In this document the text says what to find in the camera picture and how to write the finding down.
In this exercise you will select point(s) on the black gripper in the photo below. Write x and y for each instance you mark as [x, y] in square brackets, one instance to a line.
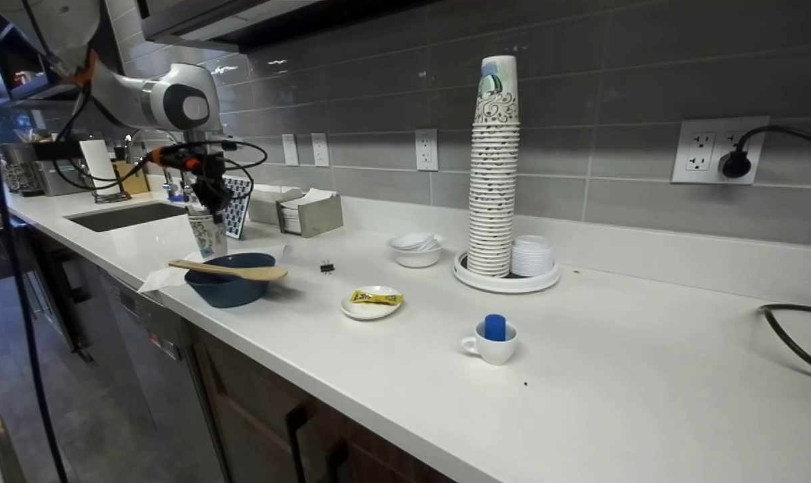
[199, 161]

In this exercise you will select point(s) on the dark blue bowl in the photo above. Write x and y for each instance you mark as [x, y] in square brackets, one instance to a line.
[230, 291]

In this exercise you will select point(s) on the white bowl with lids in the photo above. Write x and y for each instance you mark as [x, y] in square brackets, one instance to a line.
[418, 251]

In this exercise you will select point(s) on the tall paper cup stack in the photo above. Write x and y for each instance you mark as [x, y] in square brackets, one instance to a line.
[496, 177]

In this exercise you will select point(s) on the white espresso cup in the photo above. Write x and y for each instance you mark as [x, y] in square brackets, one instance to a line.
[497, 349]

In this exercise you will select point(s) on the short white cup stack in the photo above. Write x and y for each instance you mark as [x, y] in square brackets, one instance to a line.
[533, 257]

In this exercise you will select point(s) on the white box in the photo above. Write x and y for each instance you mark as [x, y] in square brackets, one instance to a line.
[264, 206]

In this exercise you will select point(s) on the wooden box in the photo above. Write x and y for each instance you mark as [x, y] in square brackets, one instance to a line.
[131, 177]

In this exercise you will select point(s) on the stainless steel sink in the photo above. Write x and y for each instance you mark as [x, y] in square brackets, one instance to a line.
[128, 215]

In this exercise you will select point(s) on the grey napkin dispenser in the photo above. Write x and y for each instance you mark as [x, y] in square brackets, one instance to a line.
[316, 215]

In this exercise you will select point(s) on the white board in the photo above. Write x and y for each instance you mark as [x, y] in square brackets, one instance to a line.
[96, 161]

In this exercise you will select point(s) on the small black item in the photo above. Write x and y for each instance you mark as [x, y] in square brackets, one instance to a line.
[325, 267]

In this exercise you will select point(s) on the range hood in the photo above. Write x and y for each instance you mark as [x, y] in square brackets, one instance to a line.
[245, 20]

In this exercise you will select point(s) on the metal countertop appliance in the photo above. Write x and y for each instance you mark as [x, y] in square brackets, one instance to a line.
[31, 171]

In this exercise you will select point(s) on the yellow sachet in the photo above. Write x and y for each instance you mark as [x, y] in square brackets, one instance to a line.
[375, 300]

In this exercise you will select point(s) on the white saucer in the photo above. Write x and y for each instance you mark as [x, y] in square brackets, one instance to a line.
[368, 309]

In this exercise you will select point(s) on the wooden cabinet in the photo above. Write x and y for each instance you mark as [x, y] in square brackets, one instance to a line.
[253, 411]

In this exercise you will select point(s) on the white round tray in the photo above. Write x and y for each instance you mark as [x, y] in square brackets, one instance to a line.
[504, 283]

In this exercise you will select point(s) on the blue capsule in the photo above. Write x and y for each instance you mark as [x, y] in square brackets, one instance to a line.
[496, 325]

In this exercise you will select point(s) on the white wall switch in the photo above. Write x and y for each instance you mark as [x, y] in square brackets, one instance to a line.
[288, 149]
[321, 149]

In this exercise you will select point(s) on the white double wall outlet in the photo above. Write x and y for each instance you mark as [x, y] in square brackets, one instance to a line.
[700, 152]

